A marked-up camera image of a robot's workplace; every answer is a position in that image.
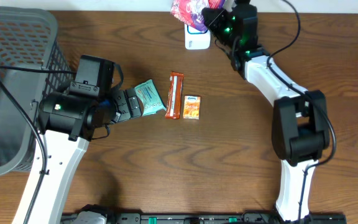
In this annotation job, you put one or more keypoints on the teal wet wipes packet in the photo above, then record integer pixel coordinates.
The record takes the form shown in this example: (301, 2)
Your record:
(149, 97)

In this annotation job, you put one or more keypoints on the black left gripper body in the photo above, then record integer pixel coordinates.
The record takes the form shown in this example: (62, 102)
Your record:
(124, 104)

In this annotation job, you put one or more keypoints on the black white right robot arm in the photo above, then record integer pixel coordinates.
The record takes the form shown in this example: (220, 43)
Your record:
(301, 130)

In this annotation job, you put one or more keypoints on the white barcode scanner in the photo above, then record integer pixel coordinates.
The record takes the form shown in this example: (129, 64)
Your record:
(195, 39)

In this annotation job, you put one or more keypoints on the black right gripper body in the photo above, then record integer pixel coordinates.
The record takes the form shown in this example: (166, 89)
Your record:
(212, 17)

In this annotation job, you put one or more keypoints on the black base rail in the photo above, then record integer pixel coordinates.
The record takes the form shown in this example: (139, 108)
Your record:
(97, 214)

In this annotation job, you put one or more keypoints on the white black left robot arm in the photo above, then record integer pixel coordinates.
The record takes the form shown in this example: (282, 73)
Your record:
(67, 119)

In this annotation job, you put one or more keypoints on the orange red snack bar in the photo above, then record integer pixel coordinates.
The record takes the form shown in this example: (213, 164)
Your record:
(174, 95)

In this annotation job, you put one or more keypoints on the grey plastic basket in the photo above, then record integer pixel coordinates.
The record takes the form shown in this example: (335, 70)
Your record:
(32, 65)

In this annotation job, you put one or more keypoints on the purple red snack packet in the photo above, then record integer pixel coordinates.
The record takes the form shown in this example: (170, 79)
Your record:
(189, 11)

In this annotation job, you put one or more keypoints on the orange tissue pack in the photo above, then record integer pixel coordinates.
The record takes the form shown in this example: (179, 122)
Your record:
(191, 109)

